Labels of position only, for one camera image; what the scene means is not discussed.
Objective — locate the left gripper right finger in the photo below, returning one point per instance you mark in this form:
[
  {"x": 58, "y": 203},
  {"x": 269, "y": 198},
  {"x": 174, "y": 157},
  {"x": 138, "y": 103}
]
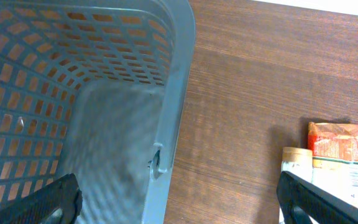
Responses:
[{"x": 301, "y": 202}]

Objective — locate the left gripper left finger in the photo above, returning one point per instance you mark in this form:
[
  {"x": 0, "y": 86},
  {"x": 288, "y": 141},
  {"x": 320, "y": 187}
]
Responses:
[{"x": 58, "y": 202}]

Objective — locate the white toothpaste tube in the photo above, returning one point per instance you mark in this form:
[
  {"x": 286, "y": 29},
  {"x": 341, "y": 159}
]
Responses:
[{"x": 298, "y": 161}]

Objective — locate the orange noodle packet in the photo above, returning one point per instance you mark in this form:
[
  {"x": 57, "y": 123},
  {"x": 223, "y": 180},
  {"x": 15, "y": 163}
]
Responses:
[{"x": 335, "y": 159}]

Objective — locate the grey plastic mesh basket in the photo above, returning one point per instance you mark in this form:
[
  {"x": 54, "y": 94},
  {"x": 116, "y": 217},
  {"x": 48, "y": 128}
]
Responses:
[{"x": 96, "y": 89}]

